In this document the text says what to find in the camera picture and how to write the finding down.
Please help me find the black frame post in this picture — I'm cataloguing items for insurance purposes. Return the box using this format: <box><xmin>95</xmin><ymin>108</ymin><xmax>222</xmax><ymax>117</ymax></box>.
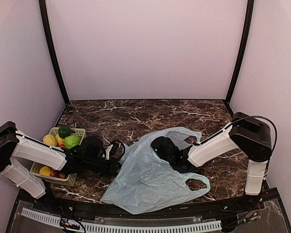
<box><xmin>225</xmin><ymin>0</ymin><xmax>255</xmax><ymax>105</ymax></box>
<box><xmin>38</xmin><ymin>0</ymin><xmax>70</xmax><ymax>105</ymax></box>

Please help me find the white slotted cable duct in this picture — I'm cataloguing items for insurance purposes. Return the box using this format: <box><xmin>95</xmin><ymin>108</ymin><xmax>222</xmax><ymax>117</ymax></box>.
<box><xmin>21</xmin><ymin>208</ymin><xmax>222</xmax><ymax>233</ymax></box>

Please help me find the green perforated plastic basket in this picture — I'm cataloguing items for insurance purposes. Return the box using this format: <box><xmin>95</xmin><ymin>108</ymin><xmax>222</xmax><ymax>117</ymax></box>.
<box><xmin>30</xmin><ymin>127</ymin><xmax>87</xmax><ymax>187</ymax></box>

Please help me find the black front table rail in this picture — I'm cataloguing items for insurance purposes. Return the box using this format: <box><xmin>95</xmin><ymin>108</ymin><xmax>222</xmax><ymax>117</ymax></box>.
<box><xmin>24</xmin><ymin>192</ymin><xmax>266</xmax><ymax>224</ymax></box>

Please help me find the yellow bumpy fruit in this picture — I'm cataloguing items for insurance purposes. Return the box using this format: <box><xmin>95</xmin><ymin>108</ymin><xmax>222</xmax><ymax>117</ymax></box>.
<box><xmin>43</xmin><ymin>134</ymin><xmax>58</xmax><ymax>147</ymax></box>

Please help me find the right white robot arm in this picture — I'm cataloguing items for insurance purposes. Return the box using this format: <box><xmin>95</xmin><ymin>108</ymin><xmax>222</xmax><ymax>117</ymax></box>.
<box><xmin>151</xmin><ymin>112</ymin><xmax>278</xmax><ymax>211</ymax></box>

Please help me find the green fruit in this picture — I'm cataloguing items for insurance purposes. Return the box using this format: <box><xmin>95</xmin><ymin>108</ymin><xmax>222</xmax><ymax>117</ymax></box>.
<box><xmin>64</xmin><ymin>134</ymin><xmax>81</xmax><ymax>150</ymax></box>

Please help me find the dark green avocado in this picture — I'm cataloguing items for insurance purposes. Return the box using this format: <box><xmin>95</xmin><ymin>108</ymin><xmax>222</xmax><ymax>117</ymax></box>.
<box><xmin>58</xmin><ymin>126</ymin><xmax>72</xmax><ymax>139</ymax></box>

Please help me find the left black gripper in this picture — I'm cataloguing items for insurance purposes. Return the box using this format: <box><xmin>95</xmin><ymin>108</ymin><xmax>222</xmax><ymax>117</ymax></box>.
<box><xmin>83</xmin><ymin>157</ymin><xmax>128</xmax><ymax>178</ymax></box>

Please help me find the light blue plastic bag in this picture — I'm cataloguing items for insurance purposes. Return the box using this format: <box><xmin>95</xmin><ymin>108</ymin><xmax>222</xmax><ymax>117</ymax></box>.
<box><xmin>100</xmin><ymin>127</ymin><xmax>211</xmax><ymax>207</ymax></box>

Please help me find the yellow lemon in basket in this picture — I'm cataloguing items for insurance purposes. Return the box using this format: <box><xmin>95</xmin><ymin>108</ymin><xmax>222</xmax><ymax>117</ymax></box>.
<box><xmin>39</xmin><ymin>166</ymin><xmax>51</xmax><ymax>176</ymax></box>

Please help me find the right black frame post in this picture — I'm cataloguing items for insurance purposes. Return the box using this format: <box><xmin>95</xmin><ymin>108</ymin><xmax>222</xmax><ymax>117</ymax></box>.
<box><xmin>225</xmin><ymin>0</ymin><xmax>255</xmax><ymax>105</ymax></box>

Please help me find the left black frame post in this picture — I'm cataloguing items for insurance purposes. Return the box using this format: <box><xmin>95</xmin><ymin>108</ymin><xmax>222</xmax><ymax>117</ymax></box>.
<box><xmin>38</xmin><ymin>0</ymin><xmax>70</xmax><ymax>105</ymax></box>

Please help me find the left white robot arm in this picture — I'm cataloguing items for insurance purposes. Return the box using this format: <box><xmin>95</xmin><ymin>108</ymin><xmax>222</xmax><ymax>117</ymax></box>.
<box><xmin>0</xmin><ymin>121</ymin><xmax>125</xmax><ymax>212</ymax></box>

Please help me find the orange fruit in basket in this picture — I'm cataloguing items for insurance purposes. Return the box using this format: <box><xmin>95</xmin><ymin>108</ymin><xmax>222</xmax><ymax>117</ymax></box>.
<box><xmin>55</xmin><ymin>134</ymin><xmax>65</xmax><ymax>146</ymax></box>

